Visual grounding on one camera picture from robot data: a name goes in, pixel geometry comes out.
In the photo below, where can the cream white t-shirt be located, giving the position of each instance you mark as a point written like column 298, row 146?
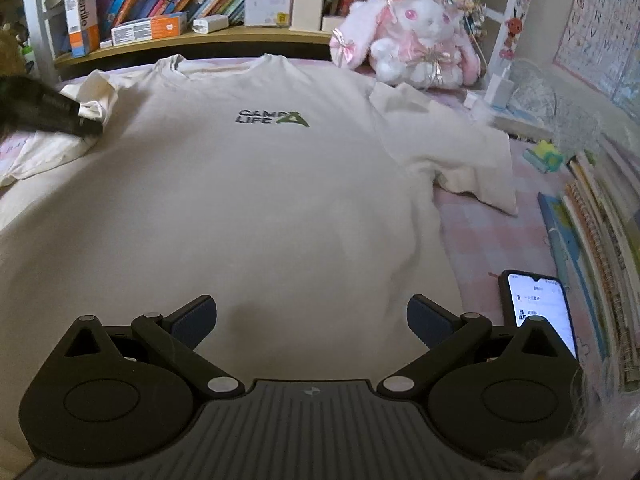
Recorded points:
column 260, row 200

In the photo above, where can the plain cream box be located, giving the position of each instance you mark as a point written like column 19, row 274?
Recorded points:
column 307, row 12

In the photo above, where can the dried flower bouquet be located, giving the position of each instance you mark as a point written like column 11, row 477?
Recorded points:
column 470, row 5

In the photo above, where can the tall white orange box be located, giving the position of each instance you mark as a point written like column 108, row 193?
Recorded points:
column 82, row 20

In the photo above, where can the small white box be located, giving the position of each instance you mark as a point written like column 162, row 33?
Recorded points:
column 500, row 91

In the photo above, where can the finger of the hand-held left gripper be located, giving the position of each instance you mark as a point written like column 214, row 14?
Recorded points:
column 45, row 107

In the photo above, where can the pink checkered table mat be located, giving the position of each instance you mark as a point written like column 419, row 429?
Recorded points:
column 500, row 240

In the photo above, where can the green yellow toy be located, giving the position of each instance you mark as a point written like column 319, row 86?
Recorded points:
column 545, row 157

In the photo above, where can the white charger adapter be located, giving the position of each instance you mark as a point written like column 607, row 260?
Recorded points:
column 210, row 24

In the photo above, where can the stack of spiral notebooks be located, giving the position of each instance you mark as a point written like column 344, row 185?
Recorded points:
column 605, row 240

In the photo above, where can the alphabet wall poster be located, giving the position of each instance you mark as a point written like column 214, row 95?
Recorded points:
column 600, row 25

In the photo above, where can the white printed box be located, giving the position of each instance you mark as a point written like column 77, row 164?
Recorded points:
column 267, row 7

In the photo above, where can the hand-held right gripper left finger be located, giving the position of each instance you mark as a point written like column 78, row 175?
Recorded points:
column 195, row 322

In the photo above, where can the flat orange white box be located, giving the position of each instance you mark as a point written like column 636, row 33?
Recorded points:
column 150, row 29

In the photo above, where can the blue picture book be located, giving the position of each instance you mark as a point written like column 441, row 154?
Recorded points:
column 555, row 230

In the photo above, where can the pink white plush rabbit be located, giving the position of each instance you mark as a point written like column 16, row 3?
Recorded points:
column 420, row 20

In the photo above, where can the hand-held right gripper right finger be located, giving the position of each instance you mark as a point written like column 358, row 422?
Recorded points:
column 425, row 322

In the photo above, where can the black smartphone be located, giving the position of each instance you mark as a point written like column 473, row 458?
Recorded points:
column 540, row 305

